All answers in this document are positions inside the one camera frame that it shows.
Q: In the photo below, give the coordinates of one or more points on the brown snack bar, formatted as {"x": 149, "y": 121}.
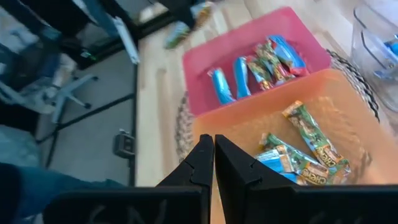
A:
{"x": 311, "y": 133}

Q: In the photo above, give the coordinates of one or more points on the black aluminium table frame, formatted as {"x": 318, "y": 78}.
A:
{"x": 134, "y": 124}

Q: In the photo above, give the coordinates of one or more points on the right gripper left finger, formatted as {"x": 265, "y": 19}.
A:
{"x": 199, "y": 168}

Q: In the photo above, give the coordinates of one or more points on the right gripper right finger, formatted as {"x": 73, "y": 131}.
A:
{"x": 236, "y": 174}

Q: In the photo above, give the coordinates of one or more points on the round woven placemat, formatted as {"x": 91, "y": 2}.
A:
{"x": 185, "y": 130}

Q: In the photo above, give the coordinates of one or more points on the green Chewy granola bar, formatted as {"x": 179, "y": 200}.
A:
{"x": 314, "y": 175}
{"x": 341, "y": 175}

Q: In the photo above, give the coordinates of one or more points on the blue granola bar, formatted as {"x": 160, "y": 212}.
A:
{"x": 202, "y": 12}
{"x": 242, "y": 77}
{"x": 177, "y": 35}
{"x": 221, "y": 87}
{"x": 289, "y": 54}
{"x": 273, "y": 163}

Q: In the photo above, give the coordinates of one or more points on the grey office chair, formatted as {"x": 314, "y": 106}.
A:
{"x": 66, "y": 93}

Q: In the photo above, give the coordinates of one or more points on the small black bracket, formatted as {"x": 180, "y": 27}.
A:
{"x": 124, "y": 144}

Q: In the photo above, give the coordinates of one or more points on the orange translucent plastic bin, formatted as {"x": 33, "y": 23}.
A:
{"x": 342, "y": 102}

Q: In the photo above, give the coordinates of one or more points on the pink translucent plastic bin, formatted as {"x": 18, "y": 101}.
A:
{"x": 224, "y": 49}

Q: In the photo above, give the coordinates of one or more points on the person's leg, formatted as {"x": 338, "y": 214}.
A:
{"x": 46, "y": 193}

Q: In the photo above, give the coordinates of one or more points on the clear plastic container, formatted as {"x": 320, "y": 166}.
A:
{"x": 373, "y": 37}

